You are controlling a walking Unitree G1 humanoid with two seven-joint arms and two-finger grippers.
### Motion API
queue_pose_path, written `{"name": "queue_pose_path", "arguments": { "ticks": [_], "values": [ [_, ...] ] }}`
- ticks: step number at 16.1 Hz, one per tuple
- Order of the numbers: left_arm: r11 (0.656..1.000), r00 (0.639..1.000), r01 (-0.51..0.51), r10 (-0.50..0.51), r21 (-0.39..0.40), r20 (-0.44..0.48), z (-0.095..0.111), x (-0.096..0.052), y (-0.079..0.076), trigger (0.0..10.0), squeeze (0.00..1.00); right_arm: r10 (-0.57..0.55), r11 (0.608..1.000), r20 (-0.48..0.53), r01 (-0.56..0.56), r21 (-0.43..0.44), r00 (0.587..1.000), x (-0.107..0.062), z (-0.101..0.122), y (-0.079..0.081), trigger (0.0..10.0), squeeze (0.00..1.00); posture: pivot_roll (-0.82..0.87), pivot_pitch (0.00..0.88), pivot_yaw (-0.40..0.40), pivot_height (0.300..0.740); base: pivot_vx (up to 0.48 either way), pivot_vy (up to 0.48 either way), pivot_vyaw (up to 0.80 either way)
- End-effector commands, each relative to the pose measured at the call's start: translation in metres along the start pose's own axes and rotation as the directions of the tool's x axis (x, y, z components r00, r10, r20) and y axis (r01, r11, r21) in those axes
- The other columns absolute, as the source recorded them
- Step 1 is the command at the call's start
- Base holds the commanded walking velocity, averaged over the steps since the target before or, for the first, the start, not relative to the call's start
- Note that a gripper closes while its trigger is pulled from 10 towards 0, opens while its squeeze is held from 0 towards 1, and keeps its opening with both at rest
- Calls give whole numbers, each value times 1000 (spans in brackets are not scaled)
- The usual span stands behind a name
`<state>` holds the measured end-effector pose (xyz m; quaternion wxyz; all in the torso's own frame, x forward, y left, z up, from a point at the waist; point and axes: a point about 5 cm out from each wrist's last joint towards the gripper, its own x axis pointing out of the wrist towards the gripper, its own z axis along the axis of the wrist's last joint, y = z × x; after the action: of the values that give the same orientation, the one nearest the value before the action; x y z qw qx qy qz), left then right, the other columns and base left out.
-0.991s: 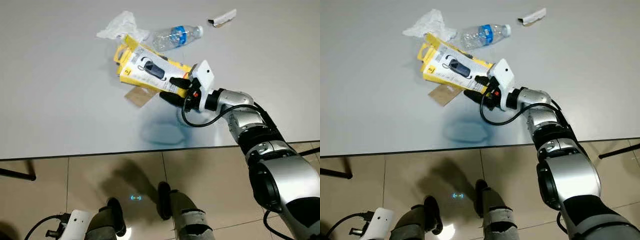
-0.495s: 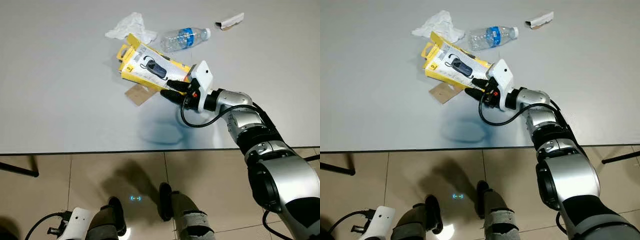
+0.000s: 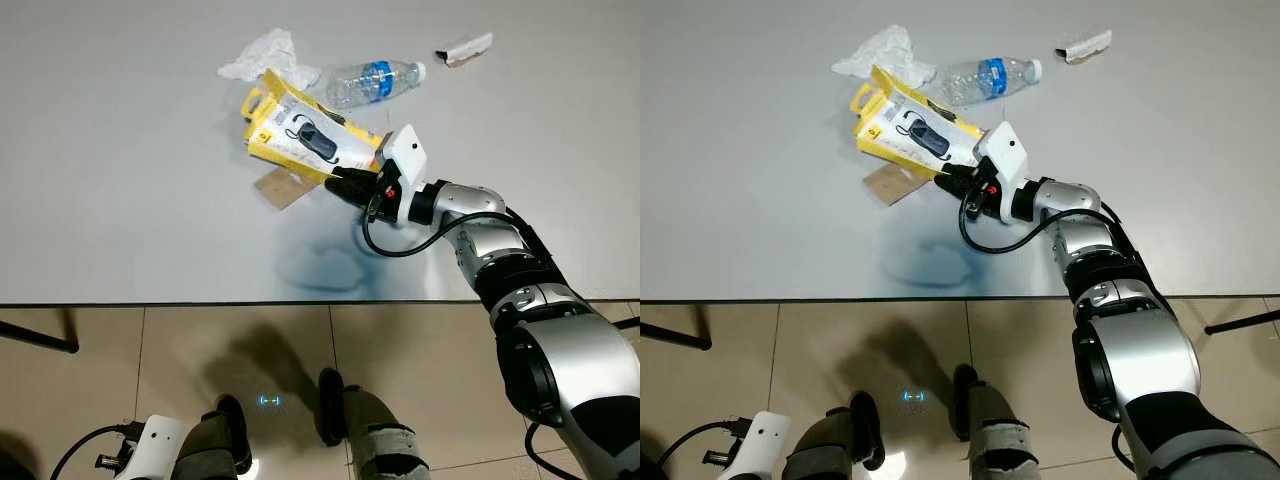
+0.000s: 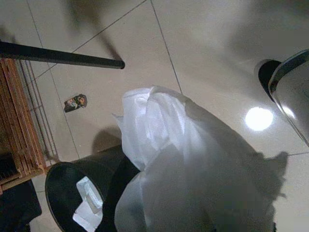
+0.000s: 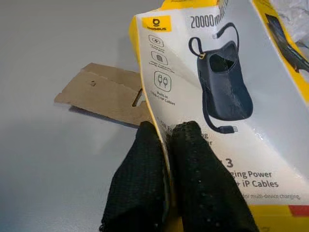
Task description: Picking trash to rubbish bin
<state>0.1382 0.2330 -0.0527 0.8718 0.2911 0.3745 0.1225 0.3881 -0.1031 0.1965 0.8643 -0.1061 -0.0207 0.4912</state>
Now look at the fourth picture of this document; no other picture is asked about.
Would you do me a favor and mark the white plastic bag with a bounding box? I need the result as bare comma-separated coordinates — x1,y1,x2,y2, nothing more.
112,84,289,232

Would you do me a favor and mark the white tissue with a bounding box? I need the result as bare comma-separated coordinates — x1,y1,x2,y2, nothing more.
72,200,103,229

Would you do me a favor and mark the black round rubbish bin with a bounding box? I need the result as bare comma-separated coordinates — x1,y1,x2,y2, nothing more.
44,144,145,232

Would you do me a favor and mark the colourful crumpled snack wrapper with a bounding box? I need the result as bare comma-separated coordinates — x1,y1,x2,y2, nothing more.
64,93,87,113

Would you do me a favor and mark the grey folding table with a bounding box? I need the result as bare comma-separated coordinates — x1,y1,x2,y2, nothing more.
0,40,126,70

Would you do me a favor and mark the wooden slatted shoe rack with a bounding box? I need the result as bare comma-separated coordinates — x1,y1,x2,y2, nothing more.
0,58,60,191

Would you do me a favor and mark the black trolley bag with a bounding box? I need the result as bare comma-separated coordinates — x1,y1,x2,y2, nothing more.
0,180,43,227

